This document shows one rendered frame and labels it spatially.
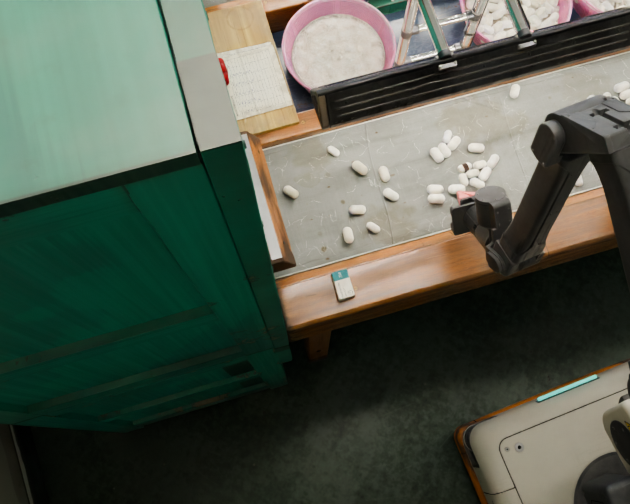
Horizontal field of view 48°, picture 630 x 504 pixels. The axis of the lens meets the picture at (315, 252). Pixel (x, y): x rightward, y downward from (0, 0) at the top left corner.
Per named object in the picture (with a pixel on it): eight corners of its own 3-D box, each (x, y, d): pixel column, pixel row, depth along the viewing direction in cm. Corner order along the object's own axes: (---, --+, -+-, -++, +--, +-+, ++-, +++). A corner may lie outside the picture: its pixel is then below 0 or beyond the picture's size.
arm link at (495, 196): (499, 277, 127) (540, 259, 128) (495, 225, 120) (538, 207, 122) (465, 245, 137) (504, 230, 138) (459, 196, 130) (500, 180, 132)
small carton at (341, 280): (354, 297, 147) (355, 295, 145) (338, 301, 147) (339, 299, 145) (346, 270, 149) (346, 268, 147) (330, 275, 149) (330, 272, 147)
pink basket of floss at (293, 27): (411, 50, 173) (417, 28, 164) (357, 135, 167) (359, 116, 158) (319, 1, 177) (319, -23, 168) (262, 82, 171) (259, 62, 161)
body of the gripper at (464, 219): (448, 204, 140) (462, 223, 134) (496, 191, 141) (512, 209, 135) (450, 231, 144) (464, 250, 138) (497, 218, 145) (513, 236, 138)
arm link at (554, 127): (562, 144, 91) (632, 116, 92) (538, 112, 93) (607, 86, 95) (495, 285, 129) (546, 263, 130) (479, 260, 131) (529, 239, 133)
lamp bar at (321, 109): (636, 47, 132) (654, 25, 125) (321, 131, 127) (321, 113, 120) (620, 11, 134) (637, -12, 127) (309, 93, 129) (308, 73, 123)
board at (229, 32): (299, 124, 158) (299, 121, 157) (235, 141, 157) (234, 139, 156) (261, 2, 166) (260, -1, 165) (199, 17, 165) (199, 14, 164)
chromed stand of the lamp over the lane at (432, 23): (484, 143, 166) (544, 38, 123) (404, 165, 165) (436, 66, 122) (457, 75, 171) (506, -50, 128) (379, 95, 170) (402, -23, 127)
